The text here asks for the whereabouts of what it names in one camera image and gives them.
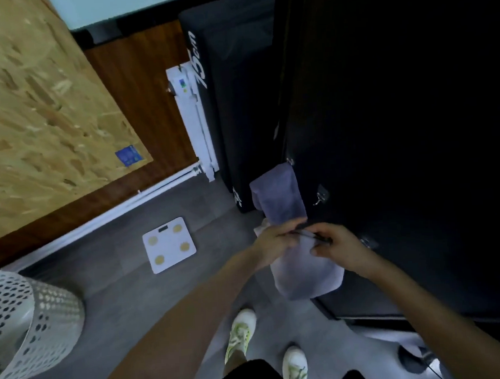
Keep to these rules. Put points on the person's right hand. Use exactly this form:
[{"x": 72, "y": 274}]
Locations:
[{"x": 346, "y": 249}]

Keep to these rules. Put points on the person's left hand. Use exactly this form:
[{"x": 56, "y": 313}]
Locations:
[{"x": 272, "y": 245}]

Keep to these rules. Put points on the person's left fingers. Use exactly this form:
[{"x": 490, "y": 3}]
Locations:
[{"x": 292, "y": 231}]

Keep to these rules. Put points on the person's right fingers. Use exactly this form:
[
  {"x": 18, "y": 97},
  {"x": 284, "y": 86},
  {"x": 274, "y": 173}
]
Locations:
[{"x": 322, "y": 233}]

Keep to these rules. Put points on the thin black bar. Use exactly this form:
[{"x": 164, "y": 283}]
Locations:
[{"x": 314, "y": 236}]

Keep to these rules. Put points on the grey towel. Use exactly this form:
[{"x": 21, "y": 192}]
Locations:
[{"x": 280, "y": 194}]

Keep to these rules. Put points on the person's right forearm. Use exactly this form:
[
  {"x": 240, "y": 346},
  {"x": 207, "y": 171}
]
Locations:
[{"x": 444, "y": 319}]

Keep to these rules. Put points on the person's left forearm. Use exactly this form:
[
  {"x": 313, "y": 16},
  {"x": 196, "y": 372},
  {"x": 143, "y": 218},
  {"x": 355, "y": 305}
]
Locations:
[{"x": 186, "y": 330}]

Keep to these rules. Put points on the white and green sneaker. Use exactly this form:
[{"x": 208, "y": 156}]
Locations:
[
  {"x": 294, "y": 368},
  {"x": 241, "y": 331}
]

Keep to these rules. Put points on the white bathroom scale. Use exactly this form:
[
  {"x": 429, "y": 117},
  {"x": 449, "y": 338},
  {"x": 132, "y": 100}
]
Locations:
[{"x": 169, "y": 245}]

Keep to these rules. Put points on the black cabinet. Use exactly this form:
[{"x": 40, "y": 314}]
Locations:
[{"x": 398, "y": 123}]

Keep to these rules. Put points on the person's left leg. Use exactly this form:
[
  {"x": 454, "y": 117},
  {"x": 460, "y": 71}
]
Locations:
[{"x": 233, "y": 363}]

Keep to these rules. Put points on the white radiator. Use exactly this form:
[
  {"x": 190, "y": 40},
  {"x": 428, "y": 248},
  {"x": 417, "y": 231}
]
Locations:
[{"x": 195, "y": 118}]

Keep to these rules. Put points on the black padded box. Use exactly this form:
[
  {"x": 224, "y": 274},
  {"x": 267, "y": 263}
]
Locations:
[{"x": 239, "y": 90}]

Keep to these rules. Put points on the blue sticker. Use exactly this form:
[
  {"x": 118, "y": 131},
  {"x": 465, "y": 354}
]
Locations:
[{"x": 128, "y": 155}]

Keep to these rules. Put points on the white baseboard pipe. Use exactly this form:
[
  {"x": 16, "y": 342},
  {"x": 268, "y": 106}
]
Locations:
[{"x": 108, "y": 215}]

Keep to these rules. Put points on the white perforated laundry basket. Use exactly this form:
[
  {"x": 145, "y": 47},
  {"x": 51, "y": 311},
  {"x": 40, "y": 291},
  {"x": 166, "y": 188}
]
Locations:
[{"x": 26, "y": 327}]

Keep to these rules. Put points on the chipboard panel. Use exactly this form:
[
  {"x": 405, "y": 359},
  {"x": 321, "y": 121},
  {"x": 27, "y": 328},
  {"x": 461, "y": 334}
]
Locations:
[{"x": 37, "y": 103}]

